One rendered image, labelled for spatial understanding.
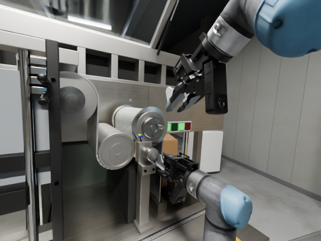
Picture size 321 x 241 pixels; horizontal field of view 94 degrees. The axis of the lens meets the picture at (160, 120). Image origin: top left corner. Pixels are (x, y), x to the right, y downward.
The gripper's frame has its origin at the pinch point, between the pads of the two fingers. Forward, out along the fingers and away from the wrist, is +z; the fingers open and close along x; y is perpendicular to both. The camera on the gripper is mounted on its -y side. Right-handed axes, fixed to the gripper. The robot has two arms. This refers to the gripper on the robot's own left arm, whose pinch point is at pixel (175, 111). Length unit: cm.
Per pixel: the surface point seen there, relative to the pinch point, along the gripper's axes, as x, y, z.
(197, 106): -54, 31, 33
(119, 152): 13.0, -3.8, 18.8
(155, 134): 0.7, -0.7, 12.9
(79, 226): 24, -20, 41
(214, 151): -213, 35, 165
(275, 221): -184, -78, 107
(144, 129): 5.3, 0.8, 11.7
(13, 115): 35.9, -0.6, 2.4
